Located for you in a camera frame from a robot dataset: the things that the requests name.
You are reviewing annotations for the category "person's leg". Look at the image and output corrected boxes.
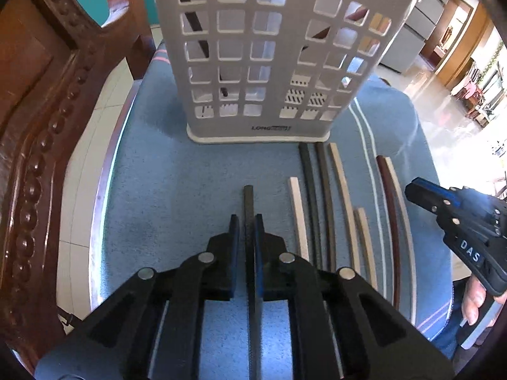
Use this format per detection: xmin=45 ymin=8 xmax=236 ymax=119
xmin=430 ymin=281 xmax=466 ymax=361

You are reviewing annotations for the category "dark red chopstick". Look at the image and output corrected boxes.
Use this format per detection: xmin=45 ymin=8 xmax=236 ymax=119
xmin=375 ymin=155 xmax=401 ymax=311

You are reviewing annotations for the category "short cream chopstick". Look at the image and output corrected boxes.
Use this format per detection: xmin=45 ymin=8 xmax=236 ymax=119
xmin=288 ymin=177 xmax=310 ymax=264

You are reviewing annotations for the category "short beige chopstick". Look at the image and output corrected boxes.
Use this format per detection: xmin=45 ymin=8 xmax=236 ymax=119
xmin=354 ymin=207 xmax=379 ymax=288

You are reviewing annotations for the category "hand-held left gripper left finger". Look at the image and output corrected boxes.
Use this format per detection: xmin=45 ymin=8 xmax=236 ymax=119
xmin=35 ymin=214 xmax=246 ymax=380

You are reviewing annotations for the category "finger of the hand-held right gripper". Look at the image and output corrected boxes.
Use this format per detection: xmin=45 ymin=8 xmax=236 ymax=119
xmin=412 ymin=179 xmax=462 ymax=203
xmin=405 ymin=184 xmax=451 ymax=217

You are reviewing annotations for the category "long cream chopstick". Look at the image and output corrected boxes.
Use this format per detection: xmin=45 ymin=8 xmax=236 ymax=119
xmin=384 ymin=157 xmax=417 ymax=327

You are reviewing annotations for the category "carved wooden chair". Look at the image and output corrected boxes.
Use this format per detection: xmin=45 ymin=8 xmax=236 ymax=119
xmin=0 ymin=0 xmax=157 ymax=373

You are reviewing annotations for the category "grey plastic utensil basket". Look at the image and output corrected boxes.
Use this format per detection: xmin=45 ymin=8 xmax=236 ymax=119
xmin=150 ymin=0 xmax=418 ymax=145

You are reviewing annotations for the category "dark grey chopstick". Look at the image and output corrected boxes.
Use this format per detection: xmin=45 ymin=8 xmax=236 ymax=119
xmin=315 ymin=142 xmax=337 ymax=272

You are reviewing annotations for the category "blue striped towel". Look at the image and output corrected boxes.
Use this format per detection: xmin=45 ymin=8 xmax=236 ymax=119
xmin=34 ymin=40 xmax=454 ymax=380

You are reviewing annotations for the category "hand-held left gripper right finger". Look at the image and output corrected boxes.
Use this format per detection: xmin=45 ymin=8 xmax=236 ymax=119
xmin=253 ymin=214 xmax=456 ymax=380

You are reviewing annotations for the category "distant dining chair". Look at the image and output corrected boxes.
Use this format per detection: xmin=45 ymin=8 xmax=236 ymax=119
xmin=452 ymin=57 xmax=486 ymax=121

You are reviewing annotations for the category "silver refrigerator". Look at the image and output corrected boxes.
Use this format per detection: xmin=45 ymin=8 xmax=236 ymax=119
xmin=378 ymin=0 xmax=441 ymax=75

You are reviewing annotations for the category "dark brown chopstick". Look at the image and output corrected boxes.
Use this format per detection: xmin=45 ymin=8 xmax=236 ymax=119
xmin=178 ymin=0 xmax=229 ymax=98

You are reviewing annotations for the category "long beige chopstick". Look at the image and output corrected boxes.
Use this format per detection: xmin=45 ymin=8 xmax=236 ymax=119
xmin=329 ymin=142 xmax=362 ymax=274

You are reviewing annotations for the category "person's right hand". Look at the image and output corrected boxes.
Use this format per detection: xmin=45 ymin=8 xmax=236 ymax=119
xmin=461 ymin=276 xmax=487 ymax=325

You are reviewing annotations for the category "wooden door frame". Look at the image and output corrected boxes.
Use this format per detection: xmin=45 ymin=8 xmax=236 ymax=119
xmin=420 ymin=0 xmax=497 ymax=88

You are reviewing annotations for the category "black chopstick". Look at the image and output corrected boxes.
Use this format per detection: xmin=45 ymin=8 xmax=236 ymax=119
xmin=298 ymin=142 xmax=323 ymax=268
xmin=242 ymin=185 xmax=263 ymax=380

